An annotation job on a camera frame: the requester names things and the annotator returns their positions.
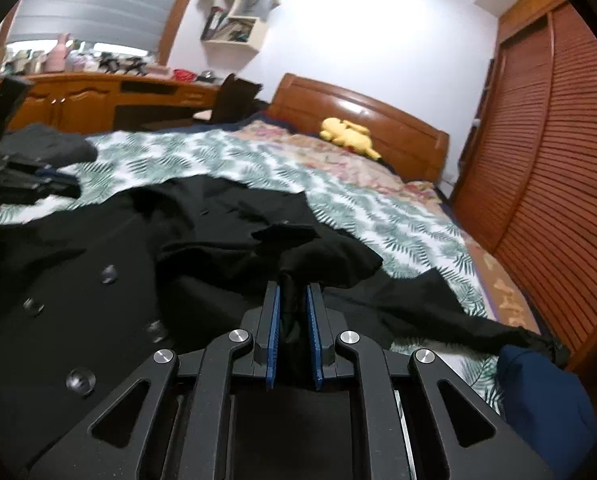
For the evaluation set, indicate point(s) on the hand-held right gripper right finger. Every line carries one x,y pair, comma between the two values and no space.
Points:
314,340

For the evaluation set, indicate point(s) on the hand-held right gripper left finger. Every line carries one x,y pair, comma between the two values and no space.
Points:
273,340

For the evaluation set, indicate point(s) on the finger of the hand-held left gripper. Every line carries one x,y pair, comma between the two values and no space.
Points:
53,176

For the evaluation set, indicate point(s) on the black coat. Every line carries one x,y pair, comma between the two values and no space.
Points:
203,240

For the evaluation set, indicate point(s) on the dark grey cloth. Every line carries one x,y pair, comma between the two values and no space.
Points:
48,145

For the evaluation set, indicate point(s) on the wooden desk cabinet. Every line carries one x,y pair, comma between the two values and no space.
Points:
78,100

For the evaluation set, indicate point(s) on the leaf print bed sheet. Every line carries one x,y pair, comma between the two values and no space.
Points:
378,210

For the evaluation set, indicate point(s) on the grey window blinds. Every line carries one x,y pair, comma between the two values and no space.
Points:
93,5

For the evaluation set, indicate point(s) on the red basket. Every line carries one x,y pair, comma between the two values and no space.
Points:
184,75

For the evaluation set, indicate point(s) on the floral blanket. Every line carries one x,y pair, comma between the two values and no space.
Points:
308,147

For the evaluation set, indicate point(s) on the black chair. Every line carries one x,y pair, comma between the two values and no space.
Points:
236,97

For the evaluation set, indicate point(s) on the orange patterned bed mat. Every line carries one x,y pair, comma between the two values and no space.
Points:
508,290

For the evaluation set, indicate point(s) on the yellow plush toy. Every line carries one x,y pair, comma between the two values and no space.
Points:
348,135

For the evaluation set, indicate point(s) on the dark blue cloth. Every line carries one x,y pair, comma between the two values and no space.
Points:
543,405

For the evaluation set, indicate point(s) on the wooden bed headboard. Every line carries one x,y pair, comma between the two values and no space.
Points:
358,105

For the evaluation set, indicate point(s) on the wooden louvered wardrobe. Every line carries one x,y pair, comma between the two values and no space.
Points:
553,160

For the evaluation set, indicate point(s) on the wooden window frame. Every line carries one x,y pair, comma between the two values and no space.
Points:
178,10

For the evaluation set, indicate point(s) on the white wall shelf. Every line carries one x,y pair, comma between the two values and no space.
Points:
238,15

